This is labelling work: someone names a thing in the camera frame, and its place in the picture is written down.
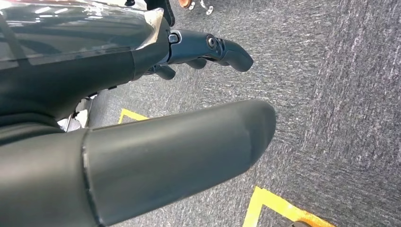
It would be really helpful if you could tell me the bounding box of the wheeled chair base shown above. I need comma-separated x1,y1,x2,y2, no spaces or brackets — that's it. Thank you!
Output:
178,0,215,16

